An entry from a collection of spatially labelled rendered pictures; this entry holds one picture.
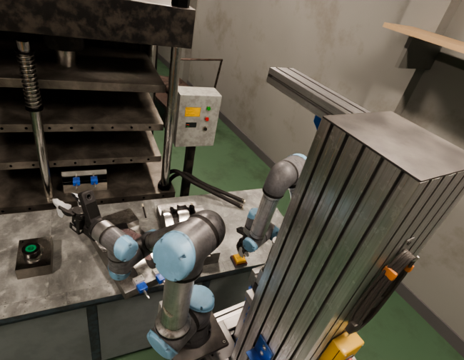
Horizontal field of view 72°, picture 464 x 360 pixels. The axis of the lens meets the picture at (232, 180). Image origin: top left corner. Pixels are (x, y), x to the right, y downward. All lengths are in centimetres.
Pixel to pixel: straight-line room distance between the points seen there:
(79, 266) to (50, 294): 19
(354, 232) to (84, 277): 146
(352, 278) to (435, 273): 256
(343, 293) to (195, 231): 38
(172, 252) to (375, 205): 47
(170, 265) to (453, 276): 271
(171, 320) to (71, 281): 90
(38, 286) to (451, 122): 291
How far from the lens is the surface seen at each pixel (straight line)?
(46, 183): 232
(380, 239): 69
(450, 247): 317
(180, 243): 81
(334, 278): 81
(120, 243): 110
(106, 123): 215
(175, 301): 99
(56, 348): 222
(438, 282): 333
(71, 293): 183
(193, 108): 227
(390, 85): 309
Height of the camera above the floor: 227
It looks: 34 degrees down
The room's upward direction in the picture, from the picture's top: 13 degrees clockwise
